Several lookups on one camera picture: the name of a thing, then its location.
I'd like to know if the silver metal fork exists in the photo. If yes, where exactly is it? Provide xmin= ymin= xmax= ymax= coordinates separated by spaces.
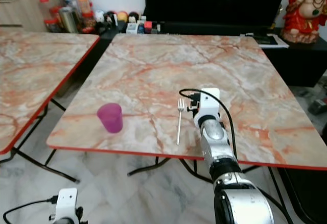
xmin=176 ymin=98 xmax=185 ymax=145

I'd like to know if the purple plastic cup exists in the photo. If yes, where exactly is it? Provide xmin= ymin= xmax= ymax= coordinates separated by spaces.
xmin=97 ymin=103 xmax=124 ymax=134

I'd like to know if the black device on white paper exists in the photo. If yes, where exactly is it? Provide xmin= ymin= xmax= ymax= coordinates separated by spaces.
xmin=247 ymin=32 xmax=290 ymax=48

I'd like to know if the large black television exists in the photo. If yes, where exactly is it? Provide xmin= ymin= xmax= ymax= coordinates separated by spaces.
xmin=144 ymin=0 xmax=291 ymax=24

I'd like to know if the red gold Ganesha statue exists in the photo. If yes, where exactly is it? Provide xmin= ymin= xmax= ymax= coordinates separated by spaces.
xmin=282 ymin=0 xmax=327 ymax=45

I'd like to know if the steel canister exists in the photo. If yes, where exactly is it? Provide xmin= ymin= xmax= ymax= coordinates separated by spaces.
xmin=59 ymin=6 xmax=80 ymax=34

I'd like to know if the tall red lid jar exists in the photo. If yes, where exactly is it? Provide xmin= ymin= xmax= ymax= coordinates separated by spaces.
xmin=77 ymin=0 xmax=91 ymax=15

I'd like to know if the light wooden cabinet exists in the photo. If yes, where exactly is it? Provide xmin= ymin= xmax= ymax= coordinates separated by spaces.
xmin=0 ymin=0 xmax=65 ymax=32

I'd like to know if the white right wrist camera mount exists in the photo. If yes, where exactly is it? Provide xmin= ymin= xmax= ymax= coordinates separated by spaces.
xmin=199 ymin=88 xmax=221 ymax=120

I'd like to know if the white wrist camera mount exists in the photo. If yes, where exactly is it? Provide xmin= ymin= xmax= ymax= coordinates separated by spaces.
xmin=199 ymin=88 xmax=221 ymax=120
xmin=56 ymin=188 xmax=79 ymax=222

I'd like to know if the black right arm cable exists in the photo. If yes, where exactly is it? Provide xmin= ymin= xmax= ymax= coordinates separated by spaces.
xmin=179 ymin=88 xmax=239 ymax=159

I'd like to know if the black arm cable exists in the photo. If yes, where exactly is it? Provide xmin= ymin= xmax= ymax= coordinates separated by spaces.
xmin=3 ymin=196 xmax=60 ymax=224
xmin=179 ymin=88 xmax=239 ymax=159

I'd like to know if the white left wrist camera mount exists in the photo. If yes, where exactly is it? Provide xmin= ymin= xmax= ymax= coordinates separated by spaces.
xmin=56 ymin=188 xmax=79 ymax=222

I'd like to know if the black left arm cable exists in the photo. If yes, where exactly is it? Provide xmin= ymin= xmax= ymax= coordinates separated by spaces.
xmin=3 ymin=196 xmax=60 ymax=224

